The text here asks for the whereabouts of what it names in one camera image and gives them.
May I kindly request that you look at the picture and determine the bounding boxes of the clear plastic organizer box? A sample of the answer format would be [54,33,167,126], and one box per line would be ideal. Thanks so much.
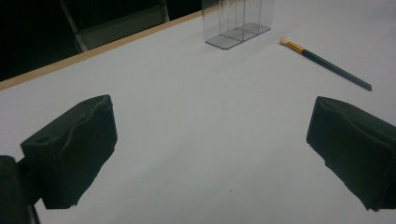
[201,0,276,50]

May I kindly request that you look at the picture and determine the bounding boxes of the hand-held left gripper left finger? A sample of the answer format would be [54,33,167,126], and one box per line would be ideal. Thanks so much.
[20,94,119,210]

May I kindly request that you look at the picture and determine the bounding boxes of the dark-handled makeup brush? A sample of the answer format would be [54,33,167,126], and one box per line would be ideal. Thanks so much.
[278,35,373,92]

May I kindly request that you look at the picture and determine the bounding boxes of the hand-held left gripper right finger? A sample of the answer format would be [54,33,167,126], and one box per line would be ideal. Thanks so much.
[305,95,396,213]

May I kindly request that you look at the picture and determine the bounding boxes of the metal chair frame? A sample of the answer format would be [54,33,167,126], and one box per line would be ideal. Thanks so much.
[59,0,171,53]

